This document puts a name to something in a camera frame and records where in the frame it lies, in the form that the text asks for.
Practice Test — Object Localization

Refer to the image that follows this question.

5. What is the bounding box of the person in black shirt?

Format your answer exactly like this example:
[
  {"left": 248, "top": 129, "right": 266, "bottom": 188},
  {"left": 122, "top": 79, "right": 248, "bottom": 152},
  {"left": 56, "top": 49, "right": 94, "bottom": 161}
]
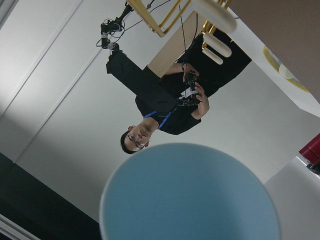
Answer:
[{"left": 106, "top": 30, "right": 252, "bottom": 154}]

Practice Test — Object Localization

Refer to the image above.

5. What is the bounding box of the gold wire cup holder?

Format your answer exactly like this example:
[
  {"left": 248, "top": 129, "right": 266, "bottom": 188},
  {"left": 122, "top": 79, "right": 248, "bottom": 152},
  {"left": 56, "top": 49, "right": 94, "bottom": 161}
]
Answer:
[{"left": 127, "top": 0, "right": 237, "bottom": 65}]

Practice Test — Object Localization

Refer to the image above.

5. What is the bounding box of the wooden board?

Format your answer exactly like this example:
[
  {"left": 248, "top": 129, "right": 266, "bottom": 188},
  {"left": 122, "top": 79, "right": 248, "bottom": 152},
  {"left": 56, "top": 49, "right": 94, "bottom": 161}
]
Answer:
[{"left": 147, "top": 11, "right": 206, "bottom": 78}]

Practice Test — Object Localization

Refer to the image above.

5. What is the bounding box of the yellow rimmed blue bowl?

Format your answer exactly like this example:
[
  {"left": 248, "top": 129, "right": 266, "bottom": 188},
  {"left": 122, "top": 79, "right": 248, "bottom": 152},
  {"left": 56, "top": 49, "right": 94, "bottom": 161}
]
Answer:
[{"left": 262, "top": 46, "right": 309, "bottom": 93}]

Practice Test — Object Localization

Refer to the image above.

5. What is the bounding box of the red cylinder bottle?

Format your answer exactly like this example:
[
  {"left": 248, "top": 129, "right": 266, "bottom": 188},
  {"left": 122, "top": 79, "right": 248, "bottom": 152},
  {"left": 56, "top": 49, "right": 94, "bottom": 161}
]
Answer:
[{"left": 299, "top": 134, "right": 320, "bottom": 167}]

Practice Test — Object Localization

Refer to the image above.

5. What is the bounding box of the light blue plastic cup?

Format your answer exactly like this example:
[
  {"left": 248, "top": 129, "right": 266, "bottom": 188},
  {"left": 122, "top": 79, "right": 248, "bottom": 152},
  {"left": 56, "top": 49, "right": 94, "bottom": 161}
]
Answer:
[{"left": 99, "top": 143, "right": 281, "bottom": 240}]

